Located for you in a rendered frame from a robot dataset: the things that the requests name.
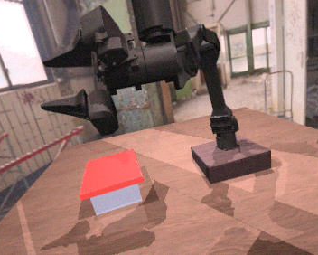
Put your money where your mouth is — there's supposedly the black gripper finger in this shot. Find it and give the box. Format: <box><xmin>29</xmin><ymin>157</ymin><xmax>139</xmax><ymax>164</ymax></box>
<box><xmin>41</xmin><ymin>88</ymin><xmax>94</xmax><ymax>126</ymax></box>
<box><xmin>43</xmin><ymin>28</ymin><xmax>92</xmax><ymax>68</ymax></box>

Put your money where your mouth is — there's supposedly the red square lid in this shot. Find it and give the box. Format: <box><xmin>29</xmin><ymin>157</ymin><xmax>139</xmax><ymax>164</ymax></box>
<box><xmin>79</xmin><ymin>149</ymin><xmax>144</xmax><ymax>201</ymax></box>

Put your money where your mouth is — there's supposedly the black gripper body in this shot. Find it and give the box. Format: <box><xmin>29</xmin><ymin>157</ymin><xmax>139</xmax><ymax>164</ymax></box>
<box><xmin>82</xmin><ymin>41</ymin><xmax>147</xmax><ymax>136</ymax></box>

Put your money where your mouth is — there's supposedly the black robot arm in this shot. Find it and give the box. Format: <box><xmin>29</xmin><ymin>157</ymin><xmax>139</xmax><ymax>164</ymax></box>
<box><xmin>80</xmin><ymin>0</ymin><xmax>239</xmax><ymax>151</ymax></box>

